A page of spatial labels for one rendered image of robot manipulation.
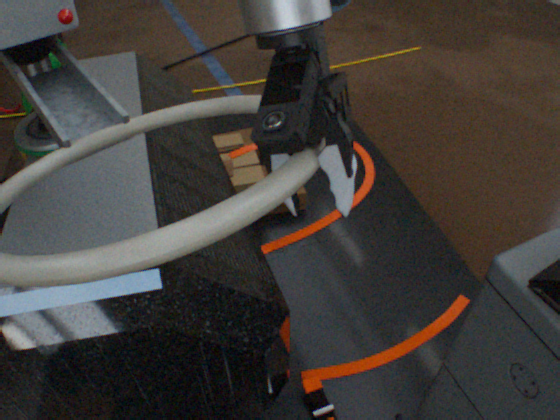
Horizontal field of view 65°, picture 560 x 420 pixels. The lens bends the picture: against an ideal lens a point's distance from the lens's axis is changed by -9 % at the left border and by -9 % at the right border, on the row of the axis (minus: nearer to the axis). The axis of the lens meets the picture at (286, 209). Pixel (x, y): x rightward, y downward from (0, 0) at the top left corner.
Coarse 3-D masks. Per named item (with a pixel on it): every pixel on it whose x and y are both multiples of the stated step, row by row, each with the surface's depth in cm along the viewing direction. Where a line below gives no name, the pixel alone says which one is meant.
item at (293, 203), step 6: (270, 156) 52; (276, 156) 52; (282, 156) 52; (288, 156) 52; (276, 162) 53; (282, 162) 52; (288, 198) 54; (294, 198) 55; (288, 204) 55; (294, 204) 55; (294, 210) 55
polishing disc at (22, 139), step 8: (32, 112) 120; (24, 120) 117; (32, 120) 117; (16, 128) 115; (24, 128) 114; (32, 128) 114; (16, 136) 112; (24, 136) 112; (32, 136) 112; (40, 136) 112; (48, 136) 111; (24, 144) 109; (32, 144) 109; (40, 144) 109; (48, 144) 109; (56, 144) 109
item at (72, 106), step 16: (64, 48) 97; (16, 64) 92; (64, 64) 99; (80, 64) 92; (16, 80) 94; (32, 80) 95; (48, 80) 95; (64, 80) 95; (80, 80) 93; (96, 80) 87; (32, 96) 83; (48, 96) 91; (64, 96) 91; (80, 96) 91; (96, 96) 87; (48, 112) 79; (64, 112) 87; (80, 112) 87; (96, 112) 87; (112, 112) 82; (48, 128) 82; (64, 128) 83; (80, 128) 83; (96, 128) 83; (64, 144) 74; (112, 144) 80
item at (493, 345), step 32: (512, 256) 91; (544, 256) 91; (480, 288) 97; (512, 288) 88; (480, 320) 100; (512, 320) 90; (544, 320) 81; (448, 352) 117; (480, 352) 103; (512, 352) 92; (544, 352) 83; (448, 384) 120; (480, 384) 106; (512, 384) 95; (544, 384) 85; (416, 416) 143; (448, 416) 124; (480, 416) 109; (512, 416) 97; (544, 416) 88
